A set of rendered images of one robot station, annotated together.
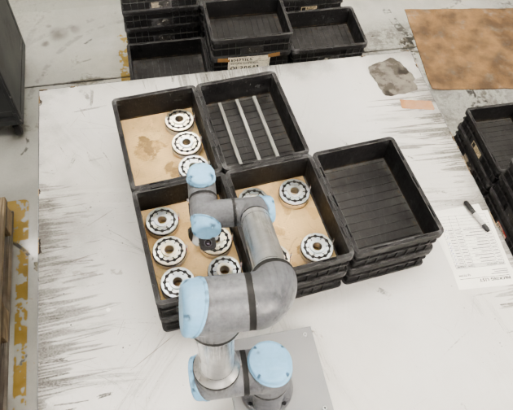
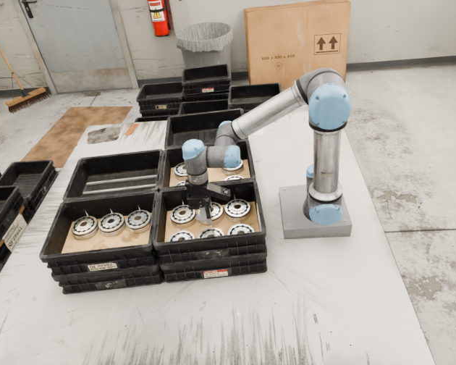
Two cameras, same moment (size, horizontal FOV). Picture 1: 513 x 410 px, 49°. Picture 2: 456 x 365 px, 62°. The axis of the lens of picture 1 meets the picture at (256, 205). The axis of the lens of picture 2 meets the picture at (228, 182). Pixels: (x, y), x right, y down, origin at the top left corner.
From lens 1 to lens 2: 127 cm
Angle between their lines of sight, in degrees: 46
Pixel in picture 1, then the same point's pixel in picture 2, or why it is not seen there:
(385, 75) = (100, 137)
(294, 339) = (287, 195)
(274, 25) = not seen: outside the picture
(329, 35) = (22, 185)
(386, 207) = (210, 137)
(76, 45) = not seen: outside the picture
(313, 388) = not seen: hidden behind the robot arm
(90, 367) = (289, 329)
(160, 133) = (86, 243)
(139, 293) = (228, 289)
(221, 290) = (327, 80)
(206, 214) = (228, 147)
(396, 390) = not seen: hidden behind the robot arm
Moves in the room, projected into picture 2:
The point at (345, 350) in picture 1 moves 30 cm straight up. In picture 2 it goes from (293, 181) to (294, 128)
